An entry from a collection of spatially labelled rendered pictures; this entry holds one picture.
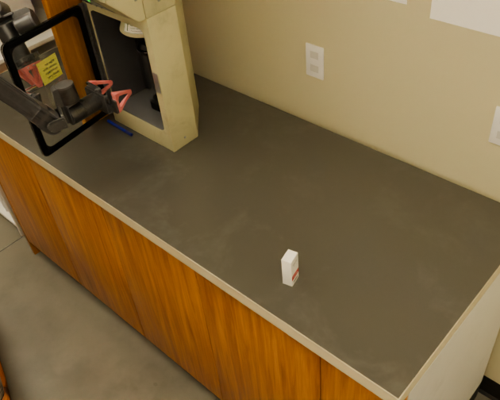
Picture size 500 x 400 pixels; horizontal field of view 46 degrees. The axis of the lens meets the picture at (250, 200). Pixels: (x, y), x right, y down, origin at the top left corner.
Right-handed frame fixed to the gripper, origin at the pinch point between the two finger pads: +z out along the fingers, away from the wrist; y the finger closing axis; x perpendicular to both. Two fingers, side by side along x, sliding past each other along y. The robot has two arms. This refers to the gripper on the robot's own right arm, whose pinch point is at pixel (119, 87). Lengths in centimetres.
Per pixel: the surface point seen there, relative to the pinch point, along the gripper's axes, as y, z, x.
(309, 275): -83, -9, 22
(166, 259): -37, -22, 36
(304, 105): -36, 48, 19
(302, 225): -70, 4, 22
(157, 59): -14.7, 6.1, -11.6
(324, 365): -97, -22, 34
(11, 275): 82, -38, 116
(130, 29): -2.4, 7.4, -17.3
